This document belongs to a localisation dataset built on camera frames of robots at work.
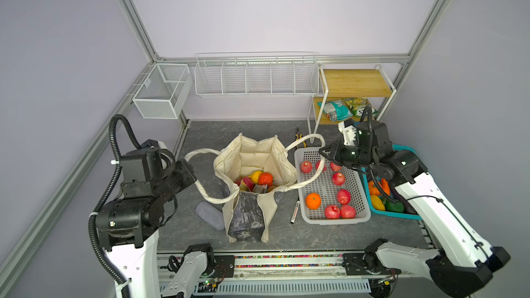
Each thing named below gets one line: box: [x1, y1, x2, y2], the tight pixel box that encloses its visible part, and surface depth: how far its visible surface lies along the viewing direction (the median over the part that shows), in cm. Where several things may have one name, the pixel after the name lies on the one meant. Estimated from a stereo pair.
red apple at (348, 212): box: [340, 204, 357, 219], surface depth 82 cm
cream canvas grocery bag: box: [183, 133, 326, 244], surface depth 76 cm
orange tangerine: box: [305, 192, 323, 211], surface depth 86 cm
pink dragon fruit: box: [234, 176, 255, 192], surface depth 82 cm
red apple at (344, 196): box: [336, 189, 352, 205], surface depth 87 cm
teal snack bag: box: [317, 99, 354, 122], surface depth 101 cm
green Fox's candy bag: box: [342, 97, 379, 117], surface depth 104 cm
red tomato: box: [258, 172, 274, 187], surface depth 87 cm
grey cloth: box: [194, 200, 225, 231], surface depth 86 cm
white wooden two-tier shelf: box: [307, 64, 397, 144], surface depth 95 cm
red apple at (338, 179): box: [331, 172, 346, 186], surface depth 93 cm
